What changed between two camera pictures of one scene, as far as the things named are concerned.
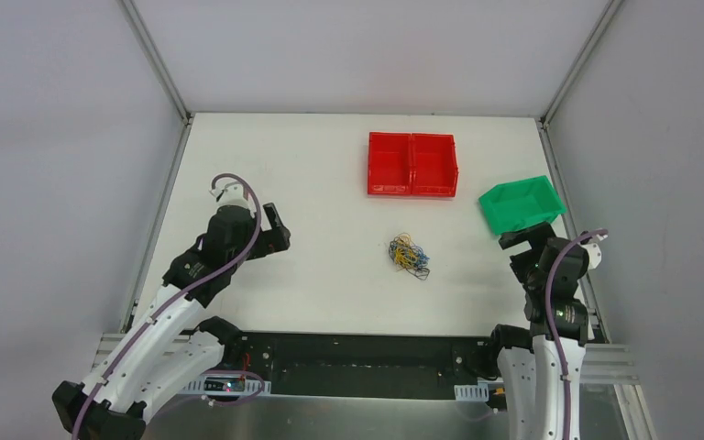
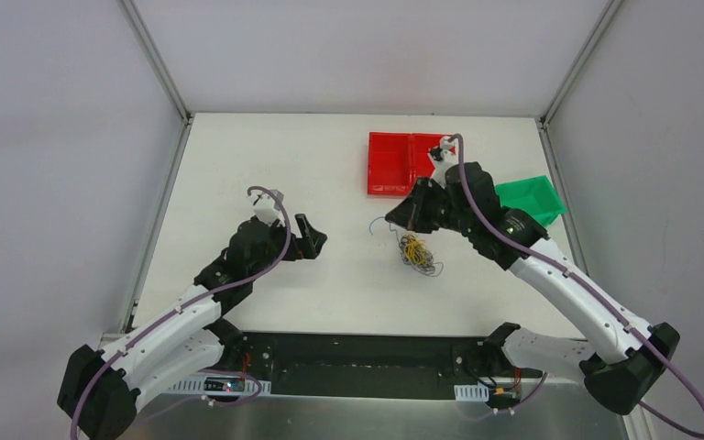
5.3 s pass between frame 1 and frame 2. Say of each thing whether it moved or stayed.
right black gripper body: moved
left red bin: stayed
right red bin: stayed
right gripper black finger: moved
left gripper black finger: moved
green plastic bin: stayed
